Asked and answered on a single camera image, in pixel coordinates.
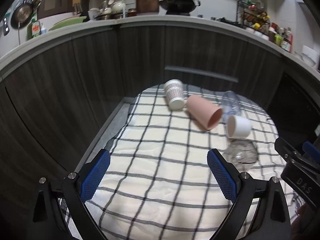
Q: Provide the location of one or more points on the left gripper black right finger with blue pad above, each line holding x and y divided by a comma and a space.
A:
271, 219

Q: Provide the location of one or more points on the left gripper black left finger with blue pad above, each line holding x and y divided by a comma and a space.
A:
75, 189

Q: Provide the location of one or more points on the green tray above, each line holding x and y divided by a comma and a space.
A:
67, 22

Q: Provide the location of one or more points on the grey cabinet handle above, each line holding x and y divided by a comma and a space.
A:
202, 72

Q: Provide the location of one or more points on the person's right hand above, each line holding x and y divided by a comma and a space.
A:
306, 224

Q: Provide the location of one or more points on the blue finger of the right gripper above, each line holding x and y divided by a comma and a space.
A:
310, 149

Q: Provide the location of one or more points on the patterned paper cup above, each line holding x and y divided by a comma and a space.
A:
174, 94

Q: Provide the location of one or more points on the white plastic cup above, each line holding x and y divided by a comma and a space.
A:
238, 127

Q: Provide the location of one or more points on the black wok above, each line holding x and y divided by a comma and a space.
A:
179, 7

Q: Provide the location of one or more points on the clear glass cup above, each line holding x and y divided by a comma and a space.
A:
242, 154

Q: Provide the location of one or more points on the clear plastic cup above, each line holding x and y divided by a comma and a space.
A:
230, 105

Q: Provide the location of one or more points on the green dish soap bottle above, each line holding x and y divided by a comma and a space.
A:
33, 29

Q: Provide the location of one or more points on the pink plastic cup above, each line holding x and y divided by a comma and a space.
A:
206, 113

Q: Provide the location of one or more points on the white black checkered cloth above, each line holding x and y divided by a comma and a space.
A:
158, 184

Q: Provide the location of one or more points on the steel frying pan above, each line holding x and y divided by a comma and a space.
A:
23, 11

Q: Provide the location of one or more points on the black spice rack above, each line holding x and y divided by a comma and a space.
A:
249, 15

